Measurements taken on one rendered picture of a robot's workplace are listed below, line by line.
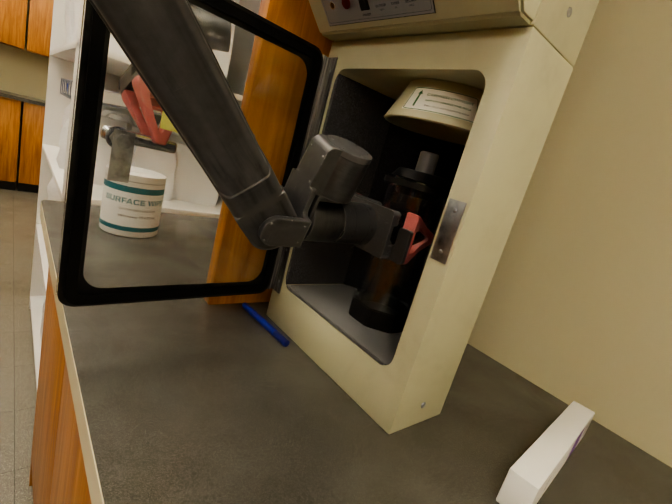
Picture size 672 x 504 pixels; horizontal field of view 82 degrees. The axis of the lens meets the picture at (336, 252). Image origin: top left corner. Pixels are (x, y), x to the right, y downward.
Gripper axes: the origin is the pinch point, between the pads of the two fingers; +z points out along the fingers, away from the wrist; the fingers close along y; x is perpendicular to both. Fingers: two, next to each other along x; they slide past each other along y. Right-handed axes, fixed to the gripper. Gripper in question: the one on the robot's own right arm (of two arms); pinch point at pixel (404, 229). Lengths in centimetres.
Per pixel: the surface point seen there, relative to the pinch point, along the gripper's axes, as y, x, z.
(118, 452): -6.4, 22.4, -37.6
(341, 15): 10.5, -25.7, -13.1
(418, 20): -2.6, -24.6, -11.8
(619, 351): -24.9, 11.3, 33.7
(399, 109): 0.7, -15.7, -7.5
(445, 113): -5.6, -16.1, -6.0
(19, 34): 507, -40, -45
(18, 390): 136, 116, -41
